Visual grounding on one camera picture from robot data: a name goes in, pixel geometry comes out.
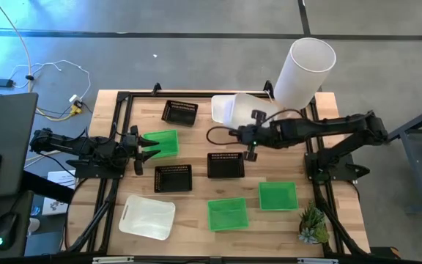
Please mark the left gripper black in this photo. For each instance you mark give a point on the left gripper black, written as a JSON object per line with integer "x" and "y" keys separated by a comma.
{"x": 136, "y": 150}

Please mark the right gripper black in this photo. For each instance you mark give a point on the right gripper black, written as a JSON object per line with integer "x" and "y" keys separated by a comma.
{"x": 255, "y": 135}

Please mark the green slotted plastic basket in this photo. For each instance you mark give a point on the green slotted plastic basket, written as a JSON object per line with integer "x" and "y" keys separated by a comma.
{"x": 228, "y": 214}
{"x": 167, "y": 143}
{"x": 278, "y": 196}

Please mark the white plastic bin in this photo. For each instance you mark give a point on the white plastic bin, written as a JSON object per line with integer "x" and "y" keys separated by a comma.
{"x": 147, "y": 218}
{"x": 240, "y": 108}

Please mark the black slotted plastic basket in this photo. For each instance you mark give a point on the black slotted plastic basket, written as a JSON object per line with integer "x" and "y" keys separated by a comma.
{"x": 180, "y": 113}
{"x": 173, "y": 179}
{"x": 225, "y": 166}

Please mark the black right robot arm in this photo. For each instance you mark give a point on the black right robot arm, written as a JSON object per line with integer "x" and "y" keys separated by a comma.
{"x": 324, "y": 126}

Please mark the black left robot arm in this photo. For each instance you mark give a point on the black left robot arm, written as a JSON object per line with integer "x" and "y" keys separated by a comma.
{"x": 72, "y": 144}

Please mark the yellow plug connector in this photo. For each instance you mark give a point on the yellow plug connector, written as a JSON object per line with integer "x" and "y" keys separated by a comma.
{"x": 75, "y": 109}

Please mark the white cylinder lamp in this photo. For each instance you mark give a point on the white cylinder lamp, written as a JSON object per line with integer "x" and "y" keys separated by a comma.
{"x": 299, "y": 77}

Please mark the white power adapter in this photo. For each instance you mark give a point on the white power adapter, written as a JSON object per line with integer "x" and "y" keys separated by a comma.
{"x": 74, "y": 98}

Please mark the white printed booklet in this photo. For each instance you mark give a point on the white printed booklet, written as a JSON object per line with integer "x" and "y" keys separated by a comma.
{"x": 59, "y": 187}

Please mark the white label strip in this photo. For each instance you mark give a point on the white label strip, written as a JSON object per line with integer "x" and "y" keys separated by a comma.
{"x": 317, "y": 261}
{"x": 113, "y": 259}

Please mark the small succulent plant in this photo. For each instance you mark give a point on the small succulent plant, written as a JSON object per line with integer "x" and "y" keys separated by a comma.
{"x": 311, "y": 223}

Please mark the black side desk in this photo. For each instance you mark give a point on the black side desk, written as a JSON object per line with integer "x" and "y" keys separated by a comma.
{"x": 26, "y": 205}

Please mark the white mug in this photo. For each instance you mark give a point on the white mug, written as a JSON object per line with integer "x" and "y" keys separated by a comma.
{"x": 34, "y": 225}

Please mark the black computer mouse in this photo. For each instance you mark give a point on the black computer mouse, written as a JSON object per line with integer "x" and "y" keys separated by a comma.
{"x": 6, "y": 231}

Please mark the gray metal table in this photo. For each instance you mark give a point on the gray metal table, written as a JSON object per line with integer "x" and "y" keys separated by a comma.
{"x": 416, "y": 146}

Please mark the black aluminium table frame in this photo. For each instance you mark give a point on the black aluminium table frame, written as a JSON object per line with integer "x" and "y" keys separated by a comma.
{"x": 141, "y": 95}

